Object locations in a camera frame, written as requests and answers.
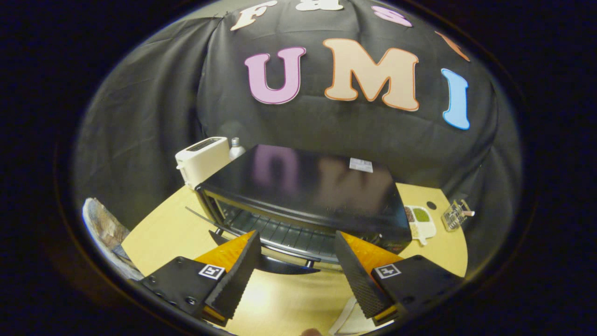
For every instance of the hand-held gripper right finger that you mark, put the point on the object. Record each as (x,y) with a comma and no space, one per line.
(357,273)

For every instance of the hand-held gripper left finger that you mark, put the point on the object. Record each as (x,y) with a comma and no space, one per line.
(238,275)

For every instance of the black toaster oven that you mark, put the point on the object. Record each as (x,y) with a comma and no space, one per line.
(303,196)

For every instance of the white pop-up toaster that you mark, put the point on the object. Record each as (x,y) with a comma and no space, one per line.
(201,161)

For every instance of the white plate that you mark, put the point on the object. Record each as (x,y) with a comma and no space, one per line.
(347,319)

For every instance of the white divided spice tray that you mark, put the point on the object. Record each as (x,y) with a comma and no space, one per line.
(419,221)

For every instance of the silver capped bottle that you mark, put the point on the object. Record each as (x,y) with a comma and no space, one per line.
(236,148)

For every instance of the patterned cloth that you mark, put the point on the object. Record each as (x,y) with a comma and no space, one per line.
(106,233)

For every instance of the black backdrop cloth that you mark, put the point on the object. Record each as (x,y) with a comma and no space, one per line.
(303,126)

